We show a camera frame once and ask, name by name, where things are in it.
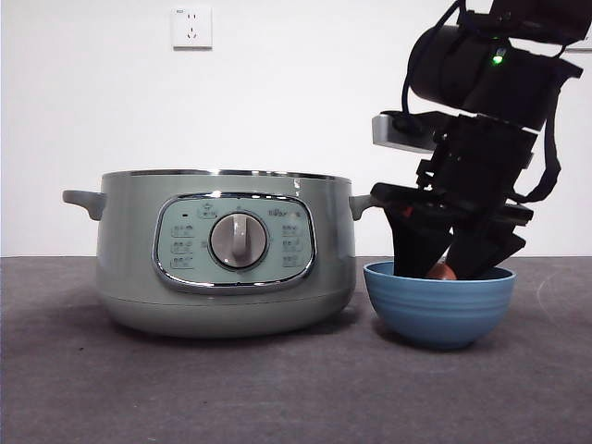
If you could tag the pale grey right camera box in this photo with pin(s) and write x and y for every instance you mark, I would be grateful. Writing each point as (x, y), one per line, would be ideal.
(386, 131)

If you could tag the silver steamer dial knob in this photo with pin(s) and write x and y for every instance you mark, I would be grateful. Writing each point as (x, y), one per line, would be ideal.
(239, 240)

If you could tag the pale green electric steamer pot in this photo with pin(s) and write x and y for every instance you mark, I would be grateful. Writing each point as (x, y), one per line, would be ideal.
(129, 259)

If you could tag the white wall socket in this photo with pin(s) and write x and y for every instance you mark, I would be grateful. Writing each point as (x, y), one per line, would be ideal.
(192, 28)

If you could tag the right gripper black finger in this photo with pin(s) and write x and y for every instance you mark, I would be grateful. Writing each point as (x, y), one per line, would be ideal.
(416, 245)
(485, 252)

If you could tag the brown egg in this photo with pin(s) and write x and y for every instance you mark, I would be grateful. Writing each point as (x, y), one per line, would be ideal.
(443, 273)

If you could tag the blue ribbed bowl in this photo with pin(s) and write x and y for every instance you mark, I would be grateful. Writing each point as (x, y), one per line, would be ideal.
(439, 314)

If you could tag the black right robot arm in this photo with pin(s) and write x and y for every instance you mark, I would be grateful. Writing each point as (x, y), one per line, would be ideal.
(485, 74)

